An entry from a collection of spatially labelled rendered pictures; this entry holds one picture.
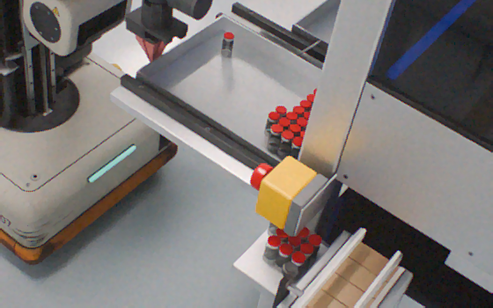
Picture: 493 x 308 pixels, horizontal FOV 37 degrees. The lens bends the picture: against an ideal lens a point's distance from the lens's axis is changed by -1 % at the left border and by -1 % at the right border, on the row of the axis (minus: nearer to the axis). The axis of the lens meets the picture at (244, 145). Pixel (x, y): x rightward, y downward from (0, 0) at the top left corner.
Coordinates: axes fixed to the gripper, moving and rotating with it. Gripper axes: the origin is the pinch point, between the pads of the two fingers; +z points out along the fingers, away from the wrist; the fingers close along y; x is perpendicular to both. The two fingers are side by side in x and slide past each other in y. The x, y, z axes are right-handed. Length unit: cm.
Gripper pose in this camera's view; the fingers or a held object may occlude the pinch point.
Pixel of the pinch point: (154, 60)
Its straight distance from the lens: 143.5
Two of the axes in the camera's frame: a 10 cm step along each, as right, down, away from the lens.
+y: 8.0, 4.9, -3.6
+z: -1.3, 7.1, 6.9
